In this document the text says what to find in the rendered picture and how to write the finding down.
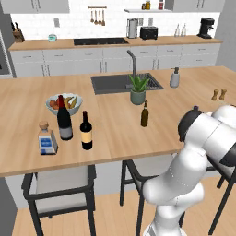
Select grey tap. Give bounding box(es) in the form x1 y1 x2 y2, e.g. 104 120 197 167
126 50 138 77

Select brown glass bottle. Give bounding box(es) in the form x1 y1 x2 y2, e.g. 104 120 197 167
140 100 149 128

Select dark bottle with tan label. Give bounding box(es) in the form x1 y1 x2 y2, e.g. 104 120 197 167
79 110 94 151

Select run of grey base cupboards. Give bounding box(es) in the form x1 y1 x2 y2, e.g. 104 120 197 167
9 42 222 78

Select white wall shelf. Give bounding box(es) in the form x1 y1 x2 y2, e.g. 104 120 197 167
124 8 173 14

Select bowl of fruit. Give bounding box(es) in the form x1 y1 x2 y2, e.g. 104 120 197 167
45 92 83 116

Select grey wall cupboards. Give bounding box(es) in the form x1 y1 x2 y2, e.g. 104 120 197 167
0 0 71 15
164 0 226 13

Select black coffee machine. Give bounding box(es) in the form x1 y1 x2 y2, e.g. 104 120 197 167
196 17 216 40

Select dark grey sink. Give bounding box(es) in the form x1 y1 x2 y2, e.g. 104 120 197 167
89 72 165 96

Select silver electric kettle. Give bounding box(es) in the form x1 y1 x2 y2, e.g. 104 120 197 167
125 18 139 40

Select rail with hanging wooden tools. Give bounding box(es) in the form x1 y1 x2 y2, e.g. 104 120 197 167
88 6 108 27

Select black toaster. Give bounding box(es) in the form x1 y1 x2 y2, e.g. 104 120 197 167
139 26 159 41

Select wooden knife block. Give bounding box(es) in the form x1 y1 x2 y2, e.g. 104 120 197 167
11 21 26 43

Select clear bottle with blue label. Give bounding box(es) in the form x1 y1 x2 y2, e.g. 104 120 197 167
38 121 59 156

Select black hob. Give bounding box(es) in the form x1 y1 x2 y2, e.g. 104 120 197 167
73 37 130 47

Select dark bottle with grey label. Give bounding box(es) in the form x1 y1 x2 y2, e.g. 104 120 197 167
56 94 74 142

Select green potted plant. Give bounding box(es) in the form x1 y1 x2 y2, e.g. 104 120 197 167
128 74 151 106

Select grey soap dispenser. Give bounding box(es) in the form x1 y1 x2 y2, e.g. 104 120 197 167
169 66 181 89

